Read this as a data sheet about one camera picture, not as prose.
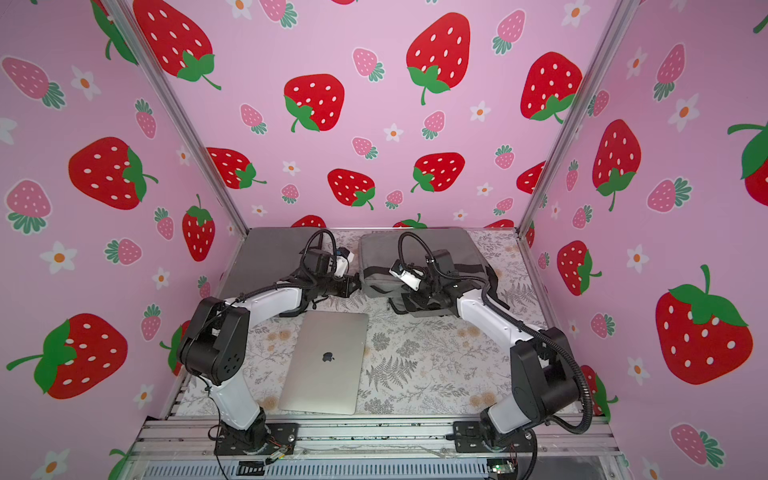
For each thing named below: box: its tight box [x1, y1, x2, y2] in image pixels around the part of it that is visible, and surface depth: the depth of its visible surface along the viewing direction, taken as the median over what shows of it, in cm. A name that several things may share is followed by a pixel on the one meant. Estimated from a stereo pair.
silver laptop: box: [278, 311, 369, 415], surface depth 88 cm
